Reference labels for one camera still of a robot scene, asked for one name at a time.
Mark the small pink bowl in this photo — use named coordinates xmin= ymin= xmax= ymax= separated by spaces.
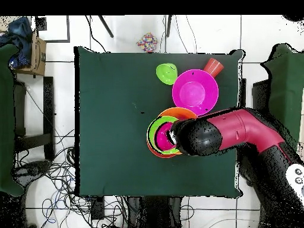
xmin=154 ymin=122 xmax=178 ymax=151

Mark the small green bowl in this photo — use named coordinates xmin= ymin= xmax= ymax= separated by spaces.
xmin=156 ymin=62 xmax=178 ymax=86

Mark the black metal frame stand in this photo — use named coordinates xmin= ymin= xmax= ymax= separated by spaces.
xmin=14 ymin=76 xmax=56 ymax=162
xmin=237 ymin=78 xmax=271 ymax=112

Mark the red-orange cup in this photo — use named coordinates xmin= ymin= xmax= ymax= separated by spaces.
xmin=203 ymin=58 xmax=224 ymax=78

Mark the large pink bowl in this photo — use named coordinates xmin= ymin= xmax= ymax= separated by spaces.
xmin=171 ymin=69 xmax=220 ymax=116

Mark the thin black square frame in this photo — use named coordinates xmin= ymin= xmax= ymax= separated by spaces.
xmin=35 ymin=15 xmax=71 ymax=43

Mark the red-orange bowl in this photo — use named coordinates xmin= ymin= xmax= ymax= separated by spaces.
xmin=146 ymin=141 xmax=179 ymax=159

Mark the large orange bowl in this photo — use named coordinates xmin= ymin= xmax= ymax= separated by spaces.
xmin=159 ymin=107 xmax=198 ymax=121

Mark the tangle of black cables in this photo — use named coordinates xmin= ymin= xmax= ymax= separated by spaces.
xmin=14 ymin=129 xmax=129 ymax=228

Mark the brown cardboard box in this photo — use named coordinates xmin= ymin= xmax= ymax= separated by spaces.
xmin=12 ymin=30 xmax=48 ymax=77

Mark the dark green table cloth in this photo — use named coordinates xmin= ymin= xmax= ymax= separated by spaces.
xmin=74 ymin=46 xmax=245 ymax=198

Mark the black pedestal leg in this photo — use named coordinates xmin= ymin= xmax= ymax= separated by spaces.
xmin=11 ymin=160 xmax=52 ymax=188

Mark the thin black cable loop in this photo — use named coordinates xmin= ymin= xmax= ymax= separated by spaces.
xmin=180 ymin=204 xmax=195 ymax=221

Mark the blue cloth bundle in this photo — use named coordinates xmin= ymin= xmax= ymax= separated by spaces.
xmin=0 ymin=16 xmax=34 ymax=68

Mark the green cloth covered side table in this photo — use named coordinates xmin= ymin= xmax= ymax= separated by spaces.
xmin=259 ymin=43 xmax=304 ymax=148
xmin=0 ymin=43 xmax=26 ymax=197

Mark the colourful patterned box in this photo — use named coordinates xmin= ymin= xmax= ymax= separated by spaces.
xmin=136 ymin=32 xmax=159 ymax=53

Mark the large green bowl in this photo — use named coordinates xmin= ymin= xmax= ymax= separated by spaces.
xmin=147 ymin=115 xmax=183 ymax=155

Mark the blue cable loop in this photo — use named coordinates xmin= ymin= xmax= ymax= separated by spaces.
xmin=42 ymin=198 xmax=58 ymax=224

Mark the black power strip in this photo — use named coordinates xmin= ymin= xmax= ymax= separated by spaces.
xmin=91 ymin=197 xmax=105 ymax=220

